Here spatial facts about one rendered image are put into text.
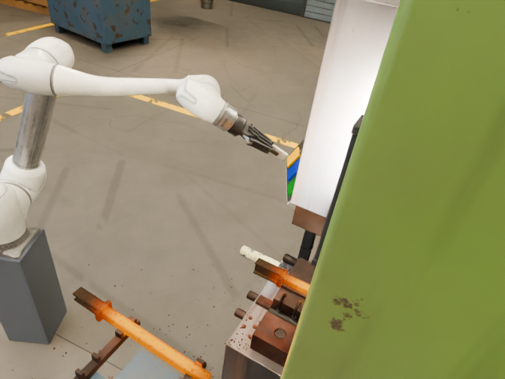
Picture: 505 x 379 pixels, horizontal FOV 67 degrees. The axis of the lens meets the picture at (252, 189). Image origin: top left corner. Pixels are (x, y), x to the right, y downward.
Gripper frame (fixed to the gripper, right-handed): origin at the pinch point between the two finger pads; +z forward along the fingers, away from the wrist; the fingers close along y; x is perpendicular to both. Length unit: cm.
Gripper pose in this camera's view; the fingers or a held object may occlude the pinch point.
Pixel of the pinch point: (278, 153)
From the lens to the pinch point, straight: 141.6
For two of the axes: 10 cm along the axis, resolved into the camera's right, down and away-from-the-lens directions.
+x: 5.8, -6.3, -5.1
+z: 8.1, 5.0, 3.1
